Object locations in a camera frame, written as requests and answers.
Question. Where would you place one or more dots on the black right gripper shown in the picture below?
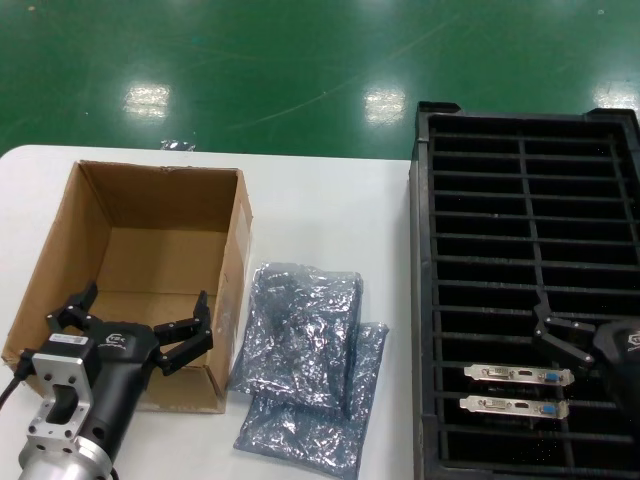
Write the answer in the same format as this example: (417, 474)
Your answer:
(620, 360)

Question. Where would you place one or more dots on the graphics card with black heatsink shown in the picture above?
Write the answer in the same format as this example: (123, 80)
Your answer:
(500, 374)

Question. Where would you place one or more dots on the brown cardboard box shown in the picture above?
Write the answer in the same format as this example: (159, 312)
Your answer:
(150, 240)

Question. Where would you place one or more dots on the graphics card with silver bracket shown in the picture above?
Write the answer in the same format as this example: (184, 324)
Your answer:
(500, 406)

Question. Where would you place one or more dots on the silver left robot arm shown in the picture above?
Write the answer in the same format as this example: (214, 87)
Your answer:
(60, 460)

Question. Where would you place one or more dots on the black slotted plastic container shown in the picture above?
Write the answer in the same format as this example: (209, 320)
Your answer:
(425, 250)

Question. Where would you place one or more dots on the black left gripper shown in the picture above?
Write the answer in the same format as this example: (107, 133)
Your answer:
(125, 380)

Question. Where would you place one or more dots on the grey antistatic packaging bag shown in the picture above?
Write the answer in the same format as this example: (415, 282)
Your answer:
(300, 340)

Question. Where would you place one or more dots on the empty grey antistatic bag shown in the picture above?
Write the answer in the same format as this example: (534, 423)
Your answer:
(310, 442)

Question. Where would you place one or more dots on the left wrist camera silver bracket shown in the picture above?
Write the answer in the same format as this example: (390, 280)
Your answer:
(60, 395)

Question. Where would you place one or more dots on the small shiny plastic scrap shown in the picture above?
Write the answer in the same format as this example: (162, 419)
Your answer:
(177, 145)

